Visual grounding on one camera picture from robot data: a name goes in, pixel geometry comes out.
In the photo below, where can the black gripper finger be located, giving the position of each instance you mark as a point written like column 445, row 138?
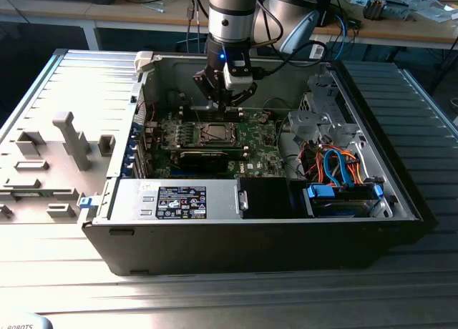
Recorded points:
column 247, row 93
column 205, row 84

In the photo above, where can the CPU socket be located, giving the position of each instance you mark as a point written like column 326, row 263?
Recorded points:
column 200, row 143

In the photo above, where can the CPU cooler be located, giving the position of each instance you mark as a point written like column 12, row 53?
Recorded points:
column 374, row 7

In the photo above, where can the green motherboard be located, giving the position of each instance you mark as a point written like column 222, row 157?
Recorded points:
column 261, row 153

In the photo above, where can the metal drive cage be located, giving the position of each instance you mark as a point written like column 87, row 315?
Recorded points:
column 304, row 123

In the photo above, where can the white case latch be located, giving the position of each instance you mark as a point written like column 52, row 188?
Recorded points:
column 143, row 61

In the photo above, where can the black graphics card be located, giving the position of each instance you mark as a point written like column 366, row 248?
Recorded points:
column 204, row 162

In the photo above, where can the white tag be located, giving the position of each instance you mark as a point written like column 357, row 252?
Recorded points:
column 317, row 50

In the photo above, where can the blue expansion card retainer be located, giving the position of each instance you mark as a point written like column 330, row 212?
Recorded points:
column 130, row 146

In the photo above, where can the black monitor stand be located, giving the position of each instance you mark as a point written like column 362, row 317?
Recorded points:
column 323, row 19

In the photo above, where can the metal power supply latch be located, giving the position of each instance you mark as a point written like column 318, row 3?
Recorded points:
column 242, row 200

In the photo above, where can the wooden desk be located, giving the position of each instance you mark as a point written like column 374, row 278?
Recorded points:
column 107, row 14
column 393, row 28

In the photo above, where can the hard disk in blue carrier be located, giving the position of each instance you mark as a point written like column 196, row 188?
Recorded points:
column 318, row 193

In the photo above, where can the grey power supply unit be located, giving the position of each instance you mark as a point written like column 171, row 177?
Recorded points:
column 136, row 200

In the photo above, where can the black PC case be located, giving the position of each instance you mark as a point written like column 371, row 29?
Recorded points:
column 214, row 246

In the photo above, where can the blue case latch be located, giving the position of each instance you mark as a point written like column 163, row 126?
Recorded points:
column 87, row 203

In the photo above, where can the grey parts rack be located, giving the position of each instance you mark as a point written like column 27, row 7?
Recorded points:
column 53, row 171

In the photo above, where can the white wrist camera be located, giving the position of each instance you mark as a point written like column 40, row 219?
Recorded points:
column 238, row 80

